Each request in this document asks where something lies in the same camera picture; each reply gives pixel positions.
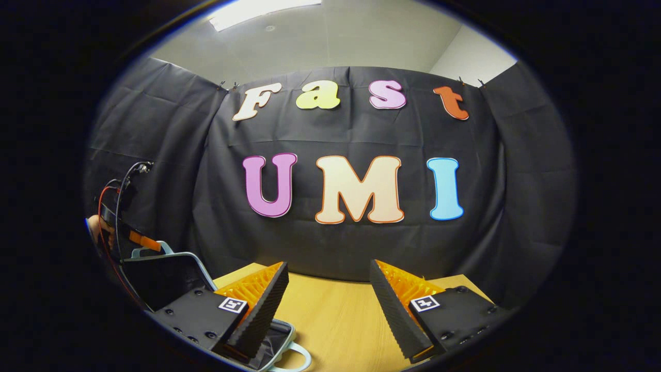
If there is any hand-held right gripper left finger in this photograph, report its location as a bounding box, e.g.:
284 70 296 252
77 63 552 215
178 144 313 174
150 261 290 362

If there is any black cable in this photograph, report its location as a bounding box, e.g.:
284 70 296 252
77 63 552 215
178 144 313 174
114 161 155 265

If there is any light blue suitcase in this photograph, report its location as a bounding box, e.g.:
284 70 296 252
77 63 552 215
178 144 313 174
121 240 313 372

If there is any red cable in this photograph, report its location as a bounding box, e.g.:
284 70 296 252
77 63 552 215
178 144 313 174
97 185 149 311

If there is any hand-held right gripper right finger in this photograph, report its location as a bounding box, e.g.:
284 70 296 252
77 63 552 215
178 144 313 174
369 259 512 362

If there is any black backdrop cloth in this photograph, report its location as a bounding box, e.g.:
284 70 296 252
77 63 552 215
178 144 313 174
83 57 578 311

